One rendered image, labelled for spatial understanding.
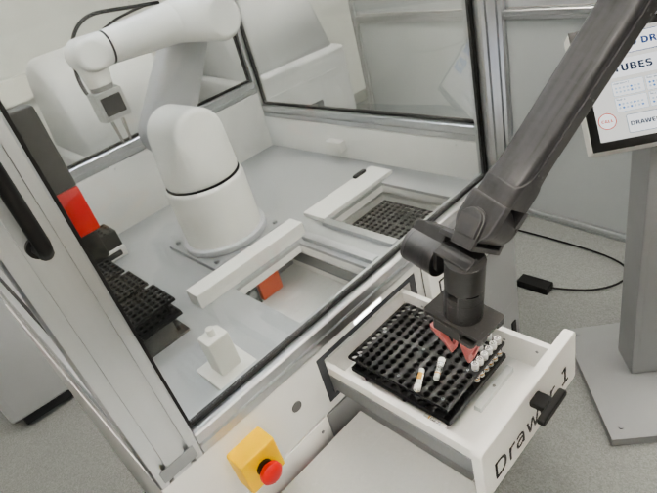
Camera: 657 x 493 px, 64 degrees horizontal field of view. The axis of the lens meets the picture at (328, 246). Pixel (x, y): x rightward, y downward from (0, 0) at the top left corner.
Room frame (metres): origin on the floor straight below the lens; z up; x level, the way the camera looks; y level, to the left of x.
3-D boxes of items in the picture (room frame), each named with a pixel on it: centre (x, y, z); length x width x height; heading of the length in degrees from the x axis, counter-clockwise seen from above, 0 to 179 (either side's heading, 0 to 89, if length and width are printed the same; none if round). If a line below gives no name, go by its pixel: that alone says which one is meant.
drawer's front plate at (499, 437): (0.53, -0.23, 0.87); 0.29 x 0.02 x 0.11; 126
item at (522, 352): (0.70, -0.11, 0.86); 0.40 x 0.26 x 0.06; 36
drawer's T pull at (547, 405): (0.51, -0.25, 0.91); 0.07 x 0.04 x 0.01; 126
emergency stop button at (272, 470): (0.56, 0.19, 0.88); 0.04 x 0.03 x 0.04; 126
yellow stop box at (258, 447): (0.58, 0.21, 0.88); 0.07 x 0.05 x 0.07; 126
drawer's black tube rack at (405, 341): (0.69, -0.11, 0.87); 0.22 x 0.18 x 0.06; 36
